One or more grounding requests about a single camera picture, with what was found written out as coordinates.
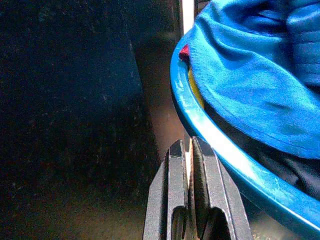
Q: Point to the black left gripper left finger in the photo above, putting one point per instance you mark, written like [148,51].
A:
[162,195]

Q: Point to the red cloth garment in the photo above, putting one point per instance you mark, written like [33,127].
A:
[184,52]

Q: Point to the dark cabinet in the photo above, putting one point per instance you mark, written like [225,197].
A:
[70,105]

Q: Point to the black cloth garment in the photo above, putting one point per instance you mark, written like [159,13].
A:
[295,170]

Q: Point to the blue cloth garment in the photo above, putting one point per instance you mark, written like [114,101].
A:
[250,75]

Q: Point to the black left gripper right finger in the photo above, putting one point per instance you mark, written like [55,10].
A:
[215,190]

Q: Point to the yellow cloth garment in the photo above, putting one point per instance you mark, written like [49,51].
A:
[196,87]

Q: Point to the blue plastic wash basin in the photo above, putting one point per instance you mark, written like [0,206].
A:
[250,172]

